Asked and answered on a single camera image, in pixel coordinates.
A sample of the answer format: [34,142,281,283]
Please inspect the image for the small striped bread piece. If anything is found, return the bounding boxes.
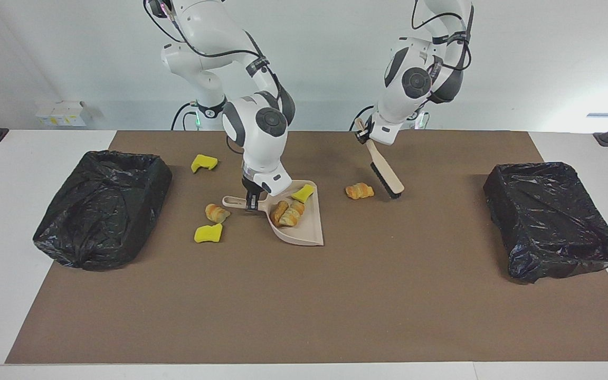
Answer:
[205,203,231,224]

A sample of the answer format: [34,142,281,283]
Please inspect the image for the beige plastic dustpan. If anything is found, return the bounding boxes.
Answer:
[222,180,325,247]

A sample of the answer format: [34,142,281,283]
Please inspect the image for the brown table mat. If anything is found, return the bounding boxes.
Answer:
[5,130,608,365]

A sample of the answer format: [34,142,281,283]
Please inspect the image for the yellow sponge wedge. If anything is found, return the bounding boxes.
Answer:
[291,184,315,204]

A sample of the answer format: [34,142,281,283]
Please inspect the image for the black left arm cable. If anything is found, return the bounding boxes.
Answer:
[411,0,473,72]

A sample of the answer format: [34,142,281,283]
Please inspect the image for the pale bread chunk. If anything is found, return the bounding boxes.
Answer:
[282,201,306,227]

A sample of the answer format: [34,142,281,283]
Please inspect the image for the black base cable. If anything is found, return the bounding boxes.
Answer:
[171,102,199,131]
[350,104,376,131]

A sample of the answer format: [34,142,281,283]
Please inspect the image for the yellow sponge block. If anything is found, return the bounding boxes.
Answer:
[194,223,224,244]

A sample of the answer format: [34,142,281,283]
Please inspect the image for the black right base cable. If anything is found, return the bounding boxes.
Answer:
[171,102,199,131]

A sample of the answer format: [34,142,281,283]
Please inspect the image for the black left base cable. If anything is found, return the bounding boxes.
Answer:
[350,104,376,131]

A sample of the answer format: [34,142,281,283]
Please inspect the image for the brown oval bread roll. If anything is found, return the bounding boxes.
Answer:
[270,199,290,227]

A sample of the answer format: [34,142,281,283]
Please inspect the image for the striped croissant piece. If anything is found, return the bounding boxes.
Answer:
[345,183,375,200]

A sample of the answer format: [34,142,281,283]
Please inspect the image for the beige hand brush black bristles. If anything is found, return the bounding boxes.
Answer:
[355,118,405,200]

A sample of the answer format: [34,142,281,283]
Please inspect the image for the black bag lined bin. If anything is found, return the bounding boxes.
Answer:
[33,150,173,272]
[482,161,608,284]

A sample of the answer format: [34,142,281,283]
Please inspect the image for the notched yellow sponge piece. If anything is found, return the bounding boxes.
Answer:
[191,154,219,174]

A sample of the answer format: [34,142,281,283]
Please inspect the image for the white cardboard box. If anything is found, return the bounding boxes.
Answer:
[35,100,89,127]

